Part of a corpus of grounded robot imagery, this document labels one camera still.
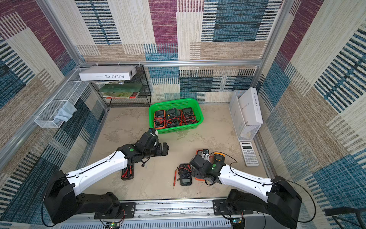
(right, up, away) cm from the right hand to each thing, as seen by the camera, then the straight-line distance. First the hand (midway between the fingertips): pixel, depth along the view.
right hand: (198, 169), depth 83 cm
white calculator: (+33, +7, +8) cm, 34 cm away
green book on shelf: (-49, +48, +11) cm, 69 cm away
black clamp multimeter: (-8, 0, 0) cm, 8 cm away
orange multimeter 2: (+1, +9, +3) cm, 10 cm away
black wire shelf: (-44, +47, +21) cm, 68 cm away
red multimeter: (-12, +31, +25) cm, 41 cm away
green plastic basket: (-2, +32, +26) cm, 41 cm away
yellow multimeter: (+12, +5, +5) cm, 14 cm away
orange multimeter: (-25, +29, +19) cm, 43 cm away
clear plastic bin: (+30, +20, +11) cm, 38 cm away
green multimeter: (-17, +30, +17) cm, 38 cm away
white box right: (+34, +38, +10) cm, 52 cm away
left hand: (-20, +13, -1) cm, 24 cm away
